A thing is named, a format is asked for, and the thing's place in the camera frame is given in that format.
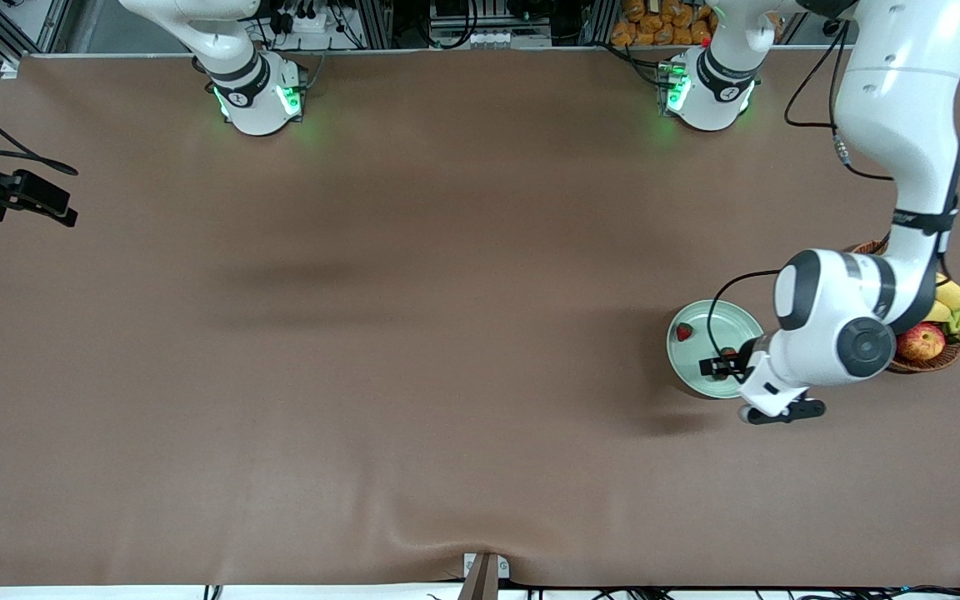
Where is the pale green round plate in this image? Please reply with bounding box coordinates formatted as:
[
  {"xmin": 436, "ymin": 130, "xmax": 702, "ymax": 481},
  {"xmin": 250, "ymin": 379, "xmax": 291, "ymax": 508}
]
[{"xmin": 667, "ymin": 300, "xmax": 768, "ymax": 400}]

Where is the red yellow apple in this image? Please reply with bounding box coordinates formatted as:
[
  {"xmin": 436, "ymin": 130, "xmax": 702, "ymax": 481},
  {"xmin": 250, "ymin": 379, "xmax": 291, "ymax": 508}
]
[{"xmin": 895, "ymin": 322, "xmax": 947, "ymax": 362}]

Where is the brown wicker basket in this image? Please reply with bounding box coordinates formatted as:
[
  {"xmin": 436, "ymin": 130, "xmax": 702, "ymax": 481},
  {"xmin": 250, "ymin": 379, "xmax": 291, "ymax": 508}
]
[{"xmin": 851, "ymin": 240, "xmax": 960, "ymax": 373}]

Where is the large table cover mat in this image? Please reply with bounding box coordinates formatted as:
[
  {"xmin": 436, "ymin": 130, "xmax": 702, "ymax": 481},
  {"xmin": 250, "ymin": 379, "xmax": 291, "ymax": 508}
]
[{"xmin": 0, "ymin": 50, "xmax": 960, "ymax": 588}]

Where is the brown wooden bar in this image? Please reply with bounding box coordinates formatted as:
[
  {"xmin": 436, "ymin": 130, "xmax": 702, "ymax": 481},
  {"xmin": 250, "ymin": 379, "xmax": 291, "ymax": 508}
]
[{"xmin": 457, "ymin": 554, "xmax": 499, "ymax": 600}]

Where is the white power strip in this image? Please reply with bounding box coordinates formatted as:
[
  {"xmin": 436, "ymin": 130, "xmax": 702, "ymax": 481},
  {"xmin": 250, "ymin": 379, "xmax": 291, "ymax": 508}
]
[{"xmin": 284, "ymin": 7, "xmax": 333, "ymax": 36}]

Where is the pile of orange fruits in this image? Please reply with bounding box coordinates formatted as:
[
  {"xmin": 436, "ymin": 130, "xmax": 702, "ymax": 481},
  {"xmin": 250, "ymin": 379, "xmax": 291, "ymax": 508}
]
[{"xmin": 611, "ymin": 0, "xmax": 714, "ymax": 48}]

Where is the white connector strip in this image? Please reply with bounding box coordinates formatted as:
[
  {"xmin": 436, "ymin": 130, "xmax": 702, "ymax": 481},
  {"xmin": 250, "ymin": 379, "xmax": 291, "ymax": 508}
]
[{"xmin": 463, "ymin": 29, "xmax": 553, "ymax": 49}]

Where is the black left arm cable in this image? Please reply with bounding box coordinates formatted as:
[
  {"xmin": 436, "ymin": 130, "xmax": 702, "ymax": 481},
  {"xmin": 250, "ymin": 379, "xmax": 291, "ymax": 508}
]
[{"xmin": 707, "ymin": 21, "xmax": 898, "ymax": 384}]

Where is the silver table bracket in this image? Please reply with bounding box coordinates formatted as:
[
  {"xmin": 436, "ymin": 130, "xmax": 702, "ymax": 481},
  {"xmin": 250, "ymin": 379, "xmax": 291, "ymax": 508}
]
[{"xmin": 463, "ymin": 552, "xmax": 510, "ymax": 580}]

